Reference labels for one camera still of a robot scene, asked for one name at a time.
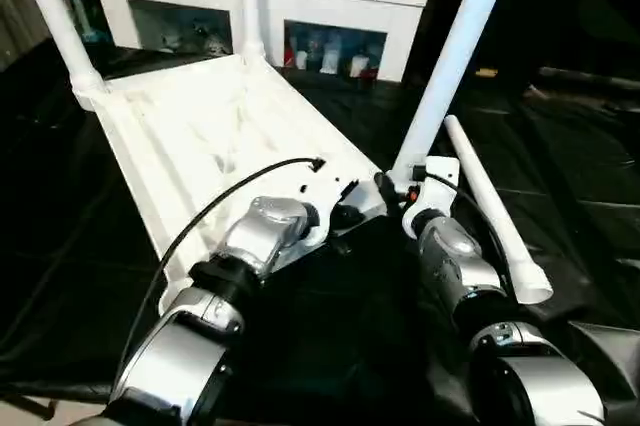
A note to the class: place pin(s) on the white plastic table leg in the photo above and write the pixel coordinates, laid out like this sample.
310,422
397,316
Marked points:
60,26
455,46
495,206
251,1

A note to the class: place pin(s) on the white plastic table top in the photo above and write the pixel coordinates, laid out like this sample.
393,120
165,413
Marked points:
200,136

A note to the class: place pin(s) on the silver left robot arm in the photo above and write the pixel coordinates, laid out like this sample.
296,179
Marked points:
200,326

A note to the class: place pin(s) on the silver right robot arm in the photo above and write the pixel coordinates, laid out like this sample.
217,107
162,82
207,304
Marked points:
480,296

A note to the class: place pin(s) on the small tan tag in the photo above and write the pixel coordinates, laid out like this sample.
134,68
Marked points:
487,72

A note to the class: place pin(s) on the black work mat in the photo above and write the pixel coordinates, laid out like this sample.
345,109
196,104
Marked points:
570,176

